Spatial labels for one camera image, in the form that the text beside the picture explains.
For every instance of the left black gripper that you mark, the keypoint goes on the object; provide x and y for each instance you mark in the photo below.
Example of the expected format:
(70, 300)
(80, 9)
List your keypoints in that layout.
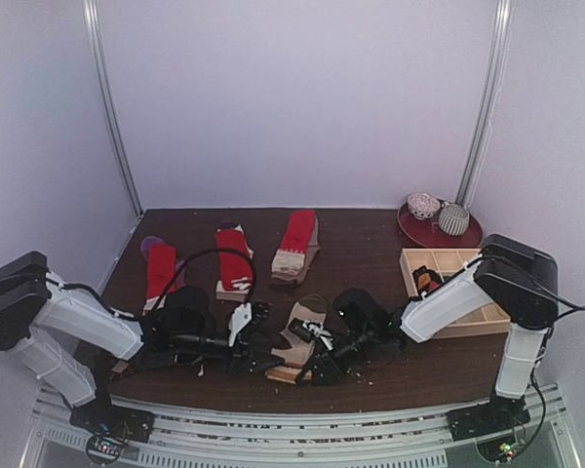
(245, 364)

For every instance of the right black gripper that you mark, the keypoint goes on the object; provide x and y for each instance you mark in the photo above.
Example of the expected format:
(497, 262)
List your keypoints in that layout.
(322, 358)

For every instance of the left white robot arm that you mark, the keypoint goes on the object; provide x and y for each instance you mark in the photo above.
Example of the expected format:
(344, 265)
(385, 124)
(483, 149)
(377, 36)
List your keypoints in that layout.
(74, 341)

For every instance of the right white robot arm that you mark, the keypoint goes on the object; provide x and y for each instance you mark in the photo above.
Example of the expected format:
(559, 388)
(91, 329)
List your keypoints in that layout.
(521, 280)

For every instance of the red sock centre left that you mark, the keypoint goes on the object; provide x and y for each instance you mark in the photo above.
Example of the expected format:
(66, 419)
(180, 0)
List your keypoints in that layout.
(235, 274)

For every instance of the red beige sock centre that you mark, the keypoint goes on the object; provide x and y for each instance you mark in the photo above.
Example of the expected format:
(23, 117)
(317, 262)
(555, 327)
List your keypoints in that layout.
(291, 262)

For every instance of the red purple sock far left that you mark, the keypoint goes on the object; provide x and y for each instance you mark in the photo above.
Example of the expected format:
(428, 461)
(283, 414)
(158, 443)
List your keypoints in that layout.
(162, 264)

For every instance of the black argyle rolled sock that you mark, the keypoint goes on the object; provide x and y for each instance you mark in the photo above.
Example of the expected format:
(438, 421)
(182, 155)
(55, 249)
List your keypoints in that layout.
(426, 280)

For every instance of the red round plate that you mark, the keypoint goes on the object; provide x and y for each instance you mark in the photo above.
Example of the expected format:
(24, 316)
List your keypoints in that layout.
(428, 234)

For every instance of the wooden compartment box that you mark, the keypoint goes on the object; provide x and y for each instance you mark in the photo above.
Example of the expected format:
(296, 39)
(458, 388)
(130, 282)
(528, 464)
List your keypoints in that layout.
(487, 320)

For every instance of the white patterned bowl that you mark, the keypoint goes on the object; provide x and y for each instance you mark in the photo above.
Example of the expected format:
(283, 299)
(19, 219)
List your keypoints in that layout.
(422, 205)

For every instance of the grey striped cup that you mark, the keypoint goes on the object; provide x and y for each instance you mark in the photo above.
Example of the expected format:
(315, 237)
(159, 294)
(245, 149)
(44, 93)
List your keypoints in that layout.
(453, 219)

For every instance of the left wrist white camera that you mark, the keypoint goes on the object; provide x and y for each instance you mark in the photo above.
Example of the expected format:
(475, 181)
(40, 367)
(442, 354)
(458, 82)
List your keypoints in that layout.
(239, 319)

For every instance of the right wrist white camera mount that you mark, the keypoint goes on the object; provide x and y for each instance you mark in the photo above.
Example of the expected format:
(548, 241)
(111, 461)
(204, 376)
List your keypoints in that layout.
(309, 331)

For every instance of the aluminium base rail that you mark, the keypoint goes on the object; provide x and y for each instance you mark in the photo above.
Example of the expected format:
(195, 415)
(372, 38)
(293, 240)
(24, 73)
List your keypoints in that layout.
(185, 437)

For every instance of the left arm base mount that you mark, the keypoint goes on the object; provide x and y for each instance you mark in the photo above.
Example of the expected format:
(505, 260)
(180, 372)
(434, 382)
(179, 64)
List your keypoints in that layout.
(112, 428)

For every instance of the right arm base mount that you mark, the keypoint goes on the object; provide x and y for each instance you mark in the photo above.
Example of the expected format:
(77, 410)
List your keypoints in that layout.
(493, 424)

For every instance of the right aluminium corner post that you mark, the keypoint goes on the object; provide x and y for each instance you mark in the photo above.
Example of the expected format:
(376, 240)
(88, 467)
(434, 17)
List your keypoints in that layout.
(478, 147)

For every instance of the aluminium corner post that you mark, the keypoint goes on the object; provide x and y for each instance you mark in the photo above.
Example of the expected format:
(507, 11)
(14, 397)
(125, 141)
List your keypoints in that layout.
(478, 147)
(91, 17)

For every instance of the left aluminium corner post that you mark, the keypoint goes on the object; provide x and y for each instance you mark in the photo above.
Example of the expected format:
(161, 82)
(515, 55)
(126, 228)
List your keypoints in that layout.
(91, 17)

